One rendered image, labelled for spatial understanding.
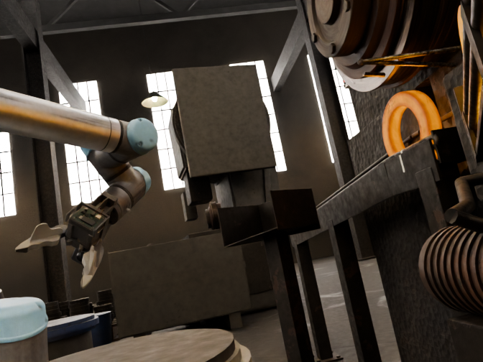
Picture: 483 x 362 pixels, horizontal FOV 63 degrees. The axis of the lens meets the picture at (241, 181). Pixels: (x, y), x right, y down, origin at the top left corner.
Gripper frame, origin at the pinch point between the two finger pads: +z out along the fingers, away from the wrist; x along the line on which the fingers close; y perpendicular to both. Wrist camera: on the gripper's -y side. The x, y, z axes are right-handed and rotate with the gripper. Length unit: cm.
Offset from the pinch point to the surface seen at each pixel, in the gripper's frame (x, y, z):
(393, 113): 48, 44, -52
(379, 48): 37, 55, -53
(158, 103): -262, -395, -770
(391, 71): 42, 52, -51
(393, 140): 52, 38, -52
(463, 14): 34, 70, 11
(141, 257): -21, -171, -156
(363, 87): 40, 43, -62
